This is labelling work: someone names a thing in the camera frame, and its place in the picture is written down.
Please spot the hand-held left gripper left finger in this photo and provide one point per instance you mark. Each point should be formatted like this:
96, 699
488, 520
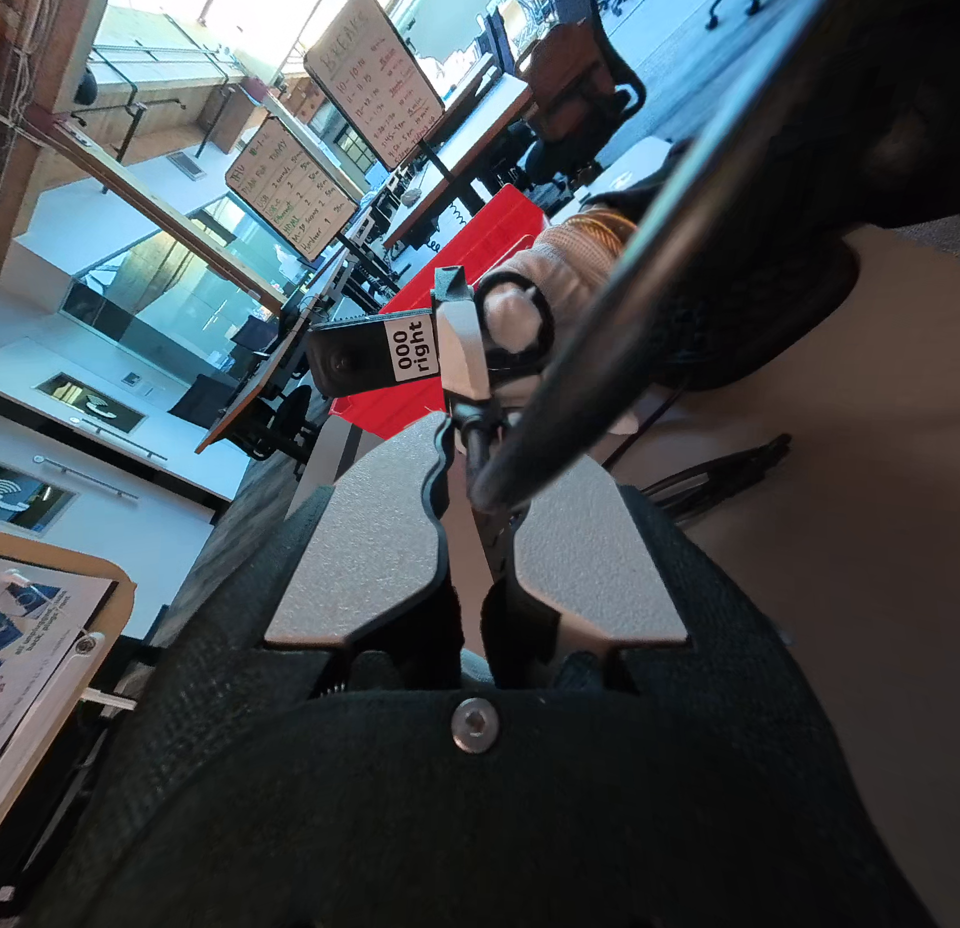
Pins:
360, 560

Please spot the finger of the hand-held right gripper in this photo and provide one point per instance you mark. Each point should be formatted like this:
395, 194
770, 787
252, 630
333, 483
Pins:
461, 350

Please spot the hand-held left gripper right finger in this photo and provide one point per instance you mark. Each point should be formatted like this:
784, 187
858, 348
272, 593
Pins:
600, 560

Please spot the red plastic bin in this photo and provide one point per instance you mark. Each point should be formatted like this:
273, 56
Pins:
480, 245

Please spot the person's right hand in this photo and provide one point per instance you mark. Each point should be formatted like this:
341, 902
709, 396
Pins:
555, 275

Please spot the grey crumpled cloth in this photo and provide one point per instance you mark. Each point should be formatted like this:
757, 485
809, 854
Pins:
412, 194

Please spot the whiteboard with green writing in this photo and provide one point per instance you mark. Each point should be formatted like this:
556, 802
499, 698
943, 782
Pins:
289, 189

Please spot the wooden top desk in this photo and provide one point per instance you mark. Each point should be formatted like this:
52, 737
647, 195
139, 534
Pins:
480, 129

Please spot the silver laptop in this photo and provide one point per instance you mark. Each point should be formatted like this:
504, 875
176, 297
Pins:
622, 174

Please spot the phone icon door window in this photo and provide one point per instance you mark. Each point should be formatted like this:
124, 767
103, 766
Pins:
90, 403
22, 497

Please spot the instruction sign on stand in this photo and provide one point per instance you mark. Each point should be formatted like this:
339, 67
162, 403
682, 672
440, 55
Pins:
45, 643

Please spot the person's black printed shirt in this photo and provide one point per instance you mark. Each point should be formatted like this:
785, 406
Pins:
862, 80

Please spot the black dome camera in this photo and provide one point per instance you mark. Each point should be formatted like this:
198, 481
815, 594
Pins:
86, 88

